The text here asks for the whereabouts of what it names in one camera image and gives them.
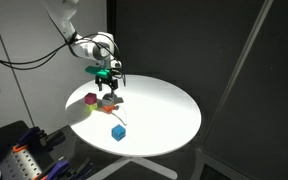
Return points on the perforated metal board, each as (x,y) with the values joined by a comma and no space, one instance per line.
(20,164)

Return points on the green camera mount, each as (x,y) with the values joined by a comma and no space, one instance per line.
(103,73)

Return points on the pink block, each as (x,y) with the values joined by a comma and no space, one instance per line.
(90,98)

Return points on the purple clamp upper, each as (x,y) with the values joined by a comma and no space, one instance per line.
(31,135)

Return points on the round white table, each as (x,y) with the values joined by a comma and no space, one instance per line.
(159,118)

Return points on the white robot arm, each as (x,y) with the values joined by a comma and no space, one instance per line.
(98,47)

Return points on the yellow-green block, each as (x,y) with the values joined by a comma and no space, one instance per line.
(91,107)

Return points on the purple clamp lower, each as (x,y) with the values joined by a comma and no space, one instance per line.
(54,172)

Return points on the blue block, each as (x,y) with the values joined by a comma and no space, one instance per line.
(118,132)

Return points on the purple clamp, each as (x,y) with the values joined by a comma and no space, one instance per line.
(54,172)
(31,135)

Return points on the orange block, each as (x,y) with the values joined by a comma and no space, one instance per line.
(108,108)

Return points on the gray block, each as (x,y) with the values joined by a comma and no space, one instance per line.
(107,100)

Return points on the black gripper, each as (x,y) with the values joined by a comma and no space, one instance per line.
(112,83)

